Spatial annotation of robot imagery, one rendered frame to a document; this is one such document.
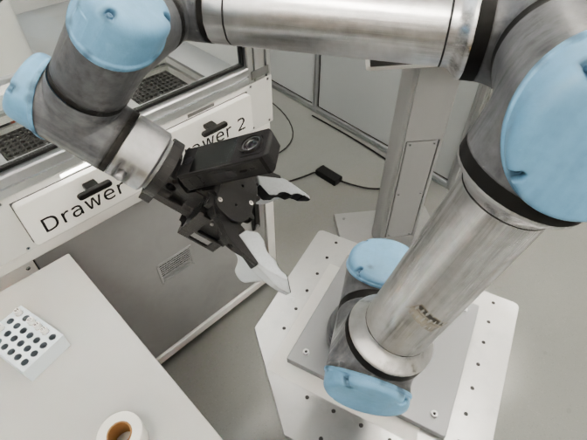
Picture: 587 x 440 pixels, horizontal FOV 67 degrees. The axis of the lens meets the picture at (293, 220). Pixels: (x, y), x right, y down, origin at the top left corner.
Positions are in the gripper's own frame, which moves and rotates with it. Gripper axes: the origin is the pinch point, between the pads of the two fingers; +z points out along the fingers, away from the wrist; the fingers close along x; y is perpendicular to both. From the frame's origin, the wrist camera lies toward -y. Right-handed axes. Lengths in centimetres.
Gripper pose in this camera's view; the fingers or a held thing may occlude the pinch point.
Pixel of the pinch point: (305, 241)
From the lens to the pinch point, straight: 56.3
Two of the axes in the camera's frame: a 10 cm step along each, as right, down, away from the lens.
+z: 7.7, 4.9, 4.0
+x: -1.8, 7.7, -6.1
